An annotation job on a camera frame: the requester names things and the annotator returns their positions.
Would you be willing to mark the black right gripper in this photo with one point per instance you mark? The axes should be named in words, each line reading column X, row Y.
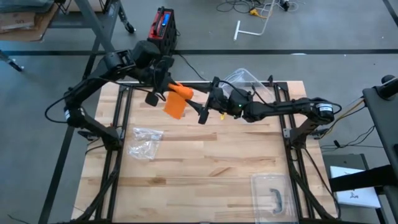
column 219, row 99

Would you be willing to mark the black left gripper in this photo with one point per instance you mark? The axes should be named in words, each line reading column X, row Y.
column 163, row 74

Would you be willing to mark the orange elastic bandage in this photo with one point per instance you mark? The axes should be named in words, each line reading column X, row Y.
column 175, row 105

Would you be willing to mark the clear plastic box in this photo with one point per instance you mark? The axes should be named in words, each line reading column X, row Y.
column 242, row 77

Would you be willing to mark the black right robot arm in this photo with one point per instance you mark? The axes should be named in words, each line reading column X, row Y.
column 280, row 107

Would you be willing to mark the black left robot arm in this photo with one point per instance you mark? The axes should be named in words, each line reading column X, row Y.
column 93, row 81

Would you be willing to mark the yellow gripper tag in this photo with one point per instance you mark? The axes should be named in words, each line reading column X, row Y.
column 222, row 116

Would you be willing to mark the red black power station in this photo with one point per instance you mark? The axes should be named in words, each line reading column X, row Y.
column 163, row 28

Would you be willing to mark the crumpled clear plastic bag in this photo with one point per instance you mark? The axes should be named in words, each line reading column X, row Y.
column 144, row 149

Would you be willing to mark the white T-shaped pipe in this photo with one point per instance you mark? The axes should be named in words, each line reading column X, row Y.
column 237, row 31

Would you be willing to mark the black table clamp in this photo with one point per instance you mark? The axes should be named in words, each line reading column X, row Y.
column 87, row 135

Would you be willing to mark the yellow plug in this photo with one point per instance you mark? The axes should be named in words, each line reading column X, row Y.
column 254, row 12

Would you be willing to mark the grey flat case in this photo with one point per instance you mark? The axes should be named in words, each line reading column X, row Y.
column 342, row 160

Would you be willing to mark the grey table leg with caster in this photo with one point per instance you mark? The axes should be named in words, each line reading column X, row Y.
column 9, row 60

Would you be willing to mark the brown cardboard box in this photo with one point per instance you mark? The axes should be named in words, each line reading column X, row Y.
column 18, row 21

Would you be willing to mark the grey plastic sheet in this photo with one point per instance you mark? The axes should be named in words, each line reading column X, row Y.
column 25, row 4

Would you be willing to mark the grey black equipment stand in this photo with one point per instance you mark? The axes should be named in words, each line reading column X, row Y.
column 382, row 118

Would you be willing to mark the white paper sheet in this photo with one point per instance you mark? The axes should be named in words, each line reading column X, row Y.
column 357, row 199

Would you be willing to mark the grey metal table frame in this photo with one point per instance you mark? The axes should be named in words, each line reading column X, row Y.
column 99, row 31

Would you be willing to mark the black aluminium rig frame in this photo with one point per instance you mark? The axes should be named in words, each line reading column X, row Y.
column 108, row 161

